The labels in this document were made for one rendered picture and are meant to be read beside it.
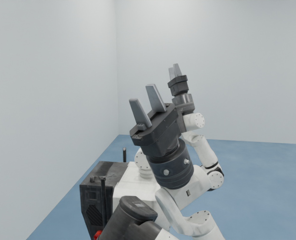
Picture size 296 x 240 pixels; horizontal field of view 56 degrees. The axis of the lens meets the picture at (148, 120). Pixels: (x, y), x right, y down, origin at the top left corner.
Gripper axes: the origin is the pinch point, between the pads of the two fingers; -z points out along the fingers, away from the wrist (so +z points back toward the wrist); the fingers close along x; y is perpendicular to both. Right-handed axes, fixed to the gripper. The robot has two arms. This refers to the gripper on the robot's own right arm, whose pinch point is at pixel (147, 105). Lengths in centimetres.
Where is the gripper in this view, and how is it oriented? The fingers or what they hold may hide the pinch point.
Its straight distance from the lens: 53.5
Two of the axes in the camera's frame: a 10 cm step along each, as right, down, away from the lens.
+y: 7.5, 0.4, -6.6
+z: 3.4, 8.3, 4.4
